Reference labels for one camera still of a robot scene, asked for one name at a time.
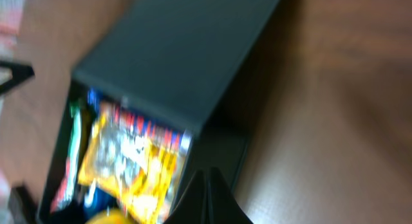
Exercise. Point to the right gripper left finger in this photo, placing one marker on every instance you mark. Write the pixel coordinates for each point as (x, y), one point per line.
(191, 209)

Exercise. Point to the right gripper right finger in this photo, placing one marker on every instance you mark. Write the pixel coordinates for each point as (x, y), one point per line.
(222, 206)

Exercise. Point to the yellow Hacks candy bag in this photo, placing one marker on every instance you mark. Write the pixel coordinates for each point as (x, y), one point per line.
(129, 167)

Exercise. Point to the yellow round candy tub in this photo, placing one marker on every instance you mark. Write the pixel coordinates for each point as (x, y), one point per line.
(111, 216)

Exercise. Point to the blue Oreo cookie pack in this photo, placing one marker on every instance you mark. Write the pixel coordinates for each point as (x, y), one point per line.
(96, 200)

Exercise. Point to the purple Dairy Milk bar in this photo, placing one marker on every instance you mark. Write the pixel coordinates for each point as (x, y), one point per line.
(139, 124)

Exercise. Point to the black gift box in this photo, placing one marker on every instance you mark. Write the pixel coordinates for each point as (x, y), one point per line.
(174, 60)

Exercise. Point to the red striped candy pack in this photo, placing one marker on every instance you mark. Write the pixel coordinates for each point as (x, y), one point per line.
(66, 191)

